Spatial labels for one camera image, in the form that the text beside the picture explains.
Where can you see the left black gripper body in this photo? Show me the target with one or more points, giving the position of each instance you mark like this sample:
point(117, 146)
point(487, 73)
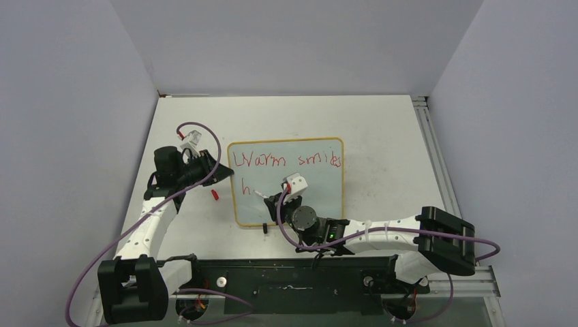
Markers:
point(198, 167)

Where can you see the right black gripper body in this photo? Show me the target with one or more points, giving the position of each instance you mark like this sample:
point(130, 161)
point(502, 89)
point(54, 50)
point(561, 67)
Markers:
point(287, 208)

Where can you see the white red marker pen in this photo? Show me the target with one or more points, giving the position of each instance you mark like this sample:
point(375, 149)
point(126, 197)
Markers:
point(260, 194)

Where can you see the yellow-framed whiteboard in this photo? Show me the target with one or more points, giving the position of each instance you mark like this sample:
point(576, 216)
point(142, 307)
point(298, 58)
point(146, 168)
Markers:
point(263, 164)

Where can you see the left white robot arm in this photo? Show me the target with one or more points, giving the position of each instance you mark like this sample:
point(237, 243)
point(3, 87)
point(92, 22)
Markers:
point(134, 286)

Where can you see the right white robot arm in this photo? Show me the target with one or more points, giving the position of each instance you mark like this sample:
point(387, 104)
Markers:
point(433, 241)

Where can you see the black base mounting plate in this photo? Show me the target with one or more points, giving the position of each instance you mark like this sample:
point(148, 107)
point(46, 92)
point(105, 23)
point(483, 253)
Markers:
point(301, 285)

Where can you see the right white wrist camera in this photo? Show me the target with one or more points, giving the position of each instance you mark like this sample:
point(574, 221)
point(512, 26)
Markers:
point(295, 183)

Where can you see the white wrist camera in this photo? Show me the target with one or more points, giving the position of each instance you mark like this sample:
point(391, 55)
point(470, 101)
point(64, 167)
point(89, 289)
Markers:
point(295, 183)
point(190, 141)

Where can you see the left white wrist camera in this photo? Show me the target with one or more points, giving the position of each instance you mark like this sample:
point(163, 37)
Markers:
point(190, 141)

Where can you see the aluminium rail frame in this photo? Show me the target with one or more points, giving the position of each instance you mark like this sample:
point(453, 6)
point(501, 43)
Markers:
point(443, 179)

